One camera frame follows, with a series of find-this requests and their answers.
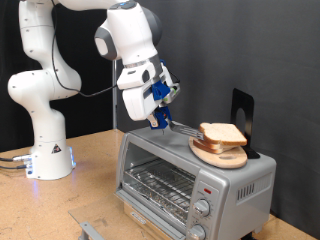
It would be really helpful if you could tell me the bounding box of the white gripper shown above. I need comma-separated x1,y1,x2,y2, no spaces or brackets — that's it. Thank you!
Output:
121,64,181,130

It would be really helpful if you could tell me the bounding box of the blue-handled metal spatula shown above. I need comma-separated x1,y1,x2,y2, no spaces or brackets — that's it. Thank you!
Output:
149,106,205,141

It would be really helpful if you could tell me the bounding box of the glass oven door with handle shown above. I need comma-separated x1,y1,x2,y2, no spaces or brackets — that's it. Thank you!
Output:
68,189,188,240

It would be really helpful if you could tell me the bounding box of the silver toaster oven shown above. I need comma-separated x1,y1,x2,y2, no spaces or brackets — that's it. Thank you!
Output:
115,121,278,240

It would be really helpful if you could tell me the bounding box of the silver oven knob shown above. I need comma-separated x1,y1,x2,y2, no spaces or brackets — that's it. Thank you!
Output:
193,198,212,218
187,223,207,240

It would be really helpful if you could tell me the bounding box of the vertical metal pole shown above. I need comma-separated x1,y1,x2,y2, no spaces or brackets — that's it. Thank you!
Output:
111,59,119,130

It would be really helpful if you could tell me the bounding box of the round wooden cutting board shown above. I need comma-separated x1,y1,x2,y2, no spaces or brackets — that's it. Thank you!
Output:
188,134,249,170

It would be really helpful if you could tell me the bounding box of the black metal bookend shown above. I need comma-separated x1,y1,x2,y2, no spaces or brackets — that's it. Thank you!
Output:
230,88,261,160

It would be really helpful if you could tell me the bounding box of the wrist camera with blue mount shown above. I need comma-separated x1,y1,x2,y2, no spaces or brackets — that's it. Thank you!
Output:
151,79,181,105

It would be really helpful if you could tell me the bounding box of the black base cable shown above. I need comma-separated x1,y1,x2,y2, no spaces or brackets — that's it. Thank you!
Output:
0,154,33,164
0,163,32,171

